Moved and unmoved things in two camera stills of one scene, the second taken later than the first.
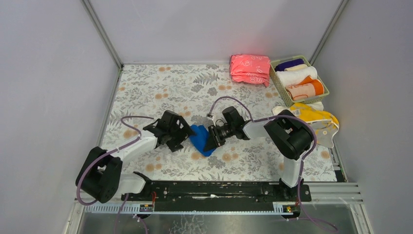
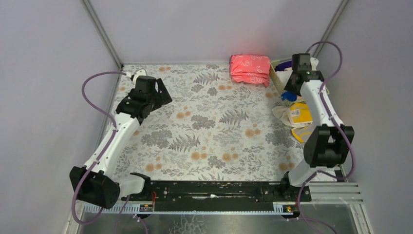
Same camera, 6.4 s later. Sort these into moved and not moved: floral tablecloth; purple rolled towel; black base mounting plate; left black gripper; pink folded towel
Moved: left black gripper
Not moved: black base mounting plate; purple rolled towel; pink folded towel; floral tablecloth
